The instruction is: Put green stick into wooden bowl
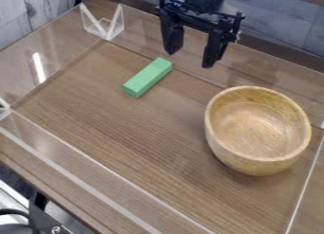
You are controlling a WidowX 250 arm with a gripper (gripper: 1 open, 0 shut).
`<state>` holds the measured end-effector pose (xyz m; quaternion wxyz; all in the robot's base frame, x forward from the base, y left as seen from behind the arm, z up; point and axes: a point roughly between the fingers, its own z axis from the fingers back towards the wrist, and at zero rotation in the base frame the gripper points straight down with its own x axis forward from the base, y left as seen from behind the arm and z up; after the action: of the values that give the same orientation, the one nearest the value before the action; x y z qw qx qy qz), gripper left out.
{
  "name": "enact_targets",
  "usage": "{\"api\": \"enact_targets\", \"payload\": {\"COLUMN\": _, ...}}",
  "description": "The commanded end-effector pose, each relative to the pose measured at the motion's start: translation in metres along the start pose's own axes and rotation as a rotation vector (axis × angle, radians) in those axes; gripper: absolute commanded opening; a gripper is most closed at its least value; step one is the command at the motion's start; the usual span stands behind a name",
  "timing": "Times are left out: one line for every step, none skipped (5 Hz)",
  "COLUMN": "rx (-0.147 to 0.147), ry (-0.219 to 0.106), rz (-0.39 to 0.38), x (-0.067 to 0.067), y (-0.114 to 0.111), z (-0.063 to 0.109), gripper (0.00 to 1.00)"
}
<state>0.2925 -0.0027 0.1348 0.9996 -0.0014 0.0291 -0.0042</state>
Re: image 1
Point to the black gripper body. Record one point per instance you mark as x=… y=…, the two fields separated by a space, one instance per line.
x=213 y=12

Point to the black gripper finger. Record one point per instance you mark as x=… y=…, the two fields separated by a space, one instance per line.
x=214 y=48
x=172 y=33

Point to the green rectangular block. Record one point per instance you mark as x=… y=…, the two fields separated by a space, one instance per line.
x=146 y=77

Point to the wooden bowl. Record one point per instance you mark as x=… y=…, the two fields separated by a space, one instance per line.
x=257 y=130

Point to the clear acrylic corner bracket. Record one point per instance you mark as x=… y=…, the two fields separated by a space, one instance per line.
x=102 y=28

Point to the clear acrylic tray wall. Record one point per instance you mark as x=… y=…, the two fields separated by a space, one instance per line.
x=106 y=201

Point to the black table frame leg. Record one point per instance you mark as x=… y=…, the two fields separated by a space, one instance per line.
x=52 y=220

